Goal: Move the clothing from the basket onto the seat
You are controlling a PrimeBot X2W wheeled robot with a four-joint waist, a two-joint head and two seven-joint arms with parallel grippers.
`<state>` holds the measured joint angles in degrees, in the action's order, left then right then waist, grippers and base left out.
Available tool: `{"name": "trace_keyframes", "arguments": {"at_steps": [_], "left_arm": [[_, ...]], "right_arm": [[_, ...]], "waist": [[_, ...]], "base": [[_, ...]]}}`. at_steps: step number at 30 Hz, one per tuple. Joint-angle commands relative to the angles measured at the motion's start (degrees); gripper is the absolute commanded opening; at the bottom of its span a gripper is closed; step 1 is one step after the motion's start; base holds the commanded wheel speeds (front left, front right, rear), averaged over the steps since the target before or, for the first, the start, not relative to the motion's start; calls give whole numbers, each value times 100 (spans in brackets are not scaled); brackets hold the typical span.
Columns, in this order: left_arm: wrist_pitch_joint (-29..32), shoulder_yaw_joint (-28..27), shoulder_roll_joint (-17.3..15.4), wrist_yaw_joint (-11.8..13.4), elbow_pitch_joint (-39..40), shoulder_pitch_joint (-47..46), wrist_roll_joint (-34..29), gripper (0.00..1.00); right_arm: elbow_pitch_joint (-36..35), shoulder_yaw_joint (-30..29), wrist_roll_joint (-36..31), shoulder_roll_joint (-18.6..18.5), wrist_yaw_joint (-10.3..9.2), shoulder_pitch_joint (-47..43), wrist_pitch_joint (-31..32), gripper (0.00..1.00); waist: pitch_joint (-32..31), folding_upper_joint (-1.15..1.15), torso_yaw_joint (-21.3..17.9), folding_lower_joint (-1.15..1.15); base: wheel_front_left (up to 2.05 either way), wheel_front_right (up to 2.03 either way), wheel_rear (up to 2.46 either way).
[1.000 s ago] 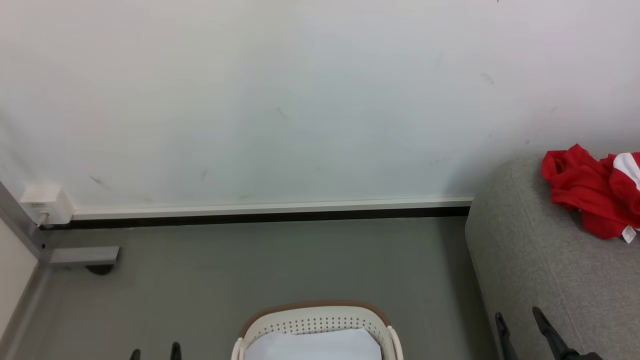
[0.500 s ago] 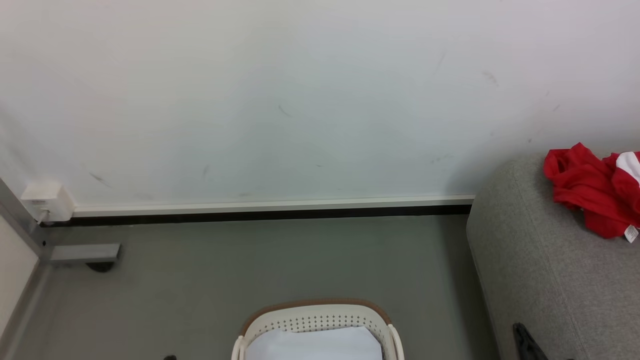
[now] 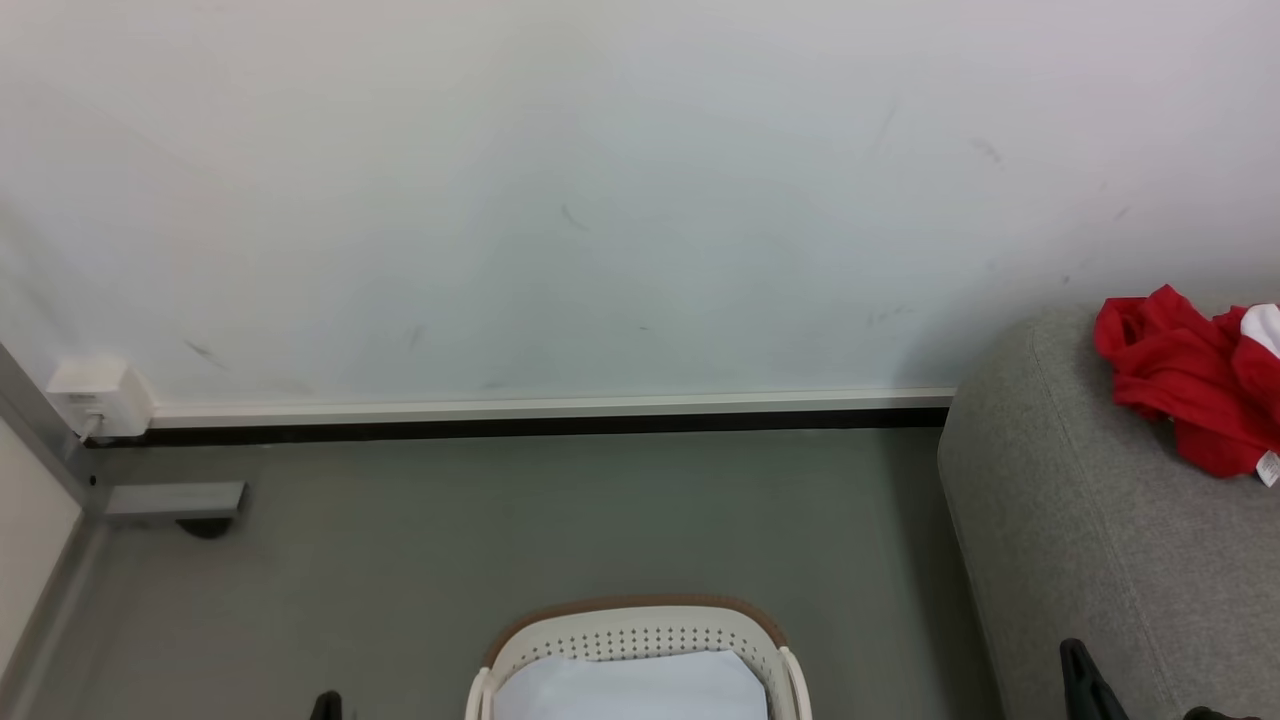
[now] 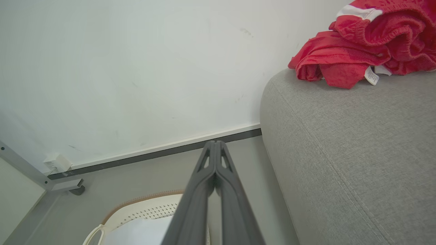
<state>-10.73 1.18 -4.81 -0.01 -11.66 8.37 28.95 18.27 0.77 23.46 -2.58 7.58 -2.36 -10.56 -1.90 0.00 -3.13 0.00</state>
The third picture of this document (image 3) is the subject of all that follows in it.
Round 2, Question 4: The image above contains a red garment with white stripes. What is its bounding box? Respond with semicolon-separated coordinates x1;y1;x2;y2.
1092;285;1280;488

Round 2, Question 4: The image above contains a white perforated laundry basket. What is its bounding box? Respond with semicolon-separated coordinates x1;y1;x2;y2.
465;597;813;720

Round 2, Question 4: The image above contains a grey fabric sofa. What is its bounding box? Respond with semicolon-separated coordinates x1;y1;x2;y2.
937;305;1280;720

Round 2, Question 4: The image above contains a pale blue white cloth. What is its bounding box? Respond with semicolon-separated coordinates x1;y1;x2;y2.
492;650;771;720

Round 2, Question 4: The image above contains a white and black baseboard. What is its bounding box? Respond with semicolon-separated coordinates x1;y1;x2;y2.
85;388;956;448

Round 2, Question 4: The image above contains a grey metal floor bracket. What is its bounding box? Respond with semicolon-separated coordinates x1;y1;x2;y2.
105;482;248;539

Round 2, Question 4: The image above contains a white wall outlet box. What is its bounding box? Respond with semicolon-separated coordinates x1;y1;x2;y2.
45;358;156;441

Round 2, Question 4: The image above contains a grey metal partition frame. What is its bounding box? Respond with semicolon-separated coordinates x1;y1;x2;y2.
0;345;111;720

